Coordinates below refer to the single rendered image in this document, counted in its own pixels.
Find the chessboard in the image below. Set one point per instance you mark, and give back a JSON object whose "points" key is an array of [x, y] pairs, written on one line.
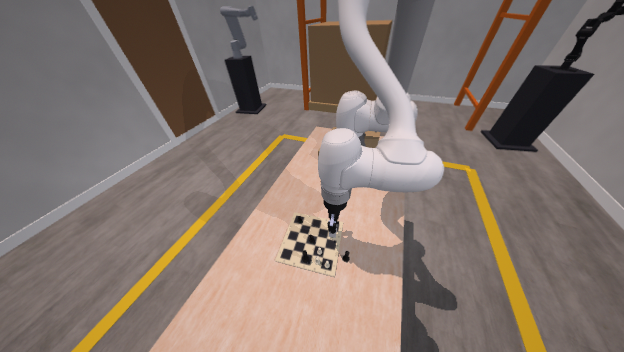
{"points": [[297, 239]]}

